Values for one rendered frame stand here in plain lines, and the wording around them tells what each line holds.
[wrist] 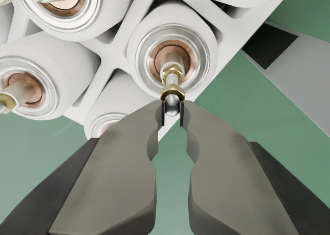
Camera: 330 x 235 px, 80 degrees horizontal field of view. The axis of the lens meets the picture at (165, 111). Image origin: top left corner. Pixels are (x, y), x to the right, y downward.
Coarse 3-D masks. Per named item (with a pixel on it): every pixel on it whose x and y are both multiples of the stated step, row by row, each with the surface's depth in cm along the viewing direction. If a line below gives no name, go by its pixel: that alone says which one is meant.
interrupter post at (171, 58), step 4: (164, 56) 20; (168, 56) 19; (172, 56) 18; (176, 56) 19; (180, 56) 20; (164, 60) 18; (168, 60) 18; (172, 60) 17; (176, 60) 18; (180, 60) 18; (164, 64) 17; (168, 64) 17; (172, 64) 17; (176, 64) 17; (180, 64) 17; (164, 68) 17; (180, 68) 17; (160, 72) 18; (184, 72) 18
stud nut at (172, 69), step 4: (168, 68) 17; (172, 68) 16; (176, 68) 17; (164, 72) 16; (168, 72) 16; (172, 72) 16; (176, 72) 16; (180, 72) 16; (164, 76) 17; (180, 76) 17; (164, 80) 17; (180, 80) 17; (164, 84) 17; (180, 84) 17
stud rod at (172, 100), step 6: (168, 78) 16; (174, 78) 16; (168, 84) 15; (168, 96) 13; (174, 96) 13; (168, 102) 12; (174, 102) 12; (168, 108) 12; (174, 108) 12; (168, 114) 12; (174, 114) 12
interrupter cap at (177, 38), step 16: (160, 32) 18; (176, 32) 18; (192, 32) 18; (144, 48) 19; (160, 48) 19; (176, 48) 19; (192, 48) 19; (144, 64) 20; (160, 64) 20; (192, 64) 20; (208, 64) 20; (144, 80) 21; (160, 80) 21; (192, 80) 21
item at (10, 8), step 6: (0, 6) 25; (6, 6) 26; (12, 6) 27; (0, 12) 25; (6, 12) 26; (12, 12) 26; (0, 18) 25; (6, 18) 26; (0, 24) 25; (6, 24) 26; (0, 30) 25; (6, 30) 26; (0, 36) 26; (6, 36) 27; (0, 42) 26; (6, 42) 27
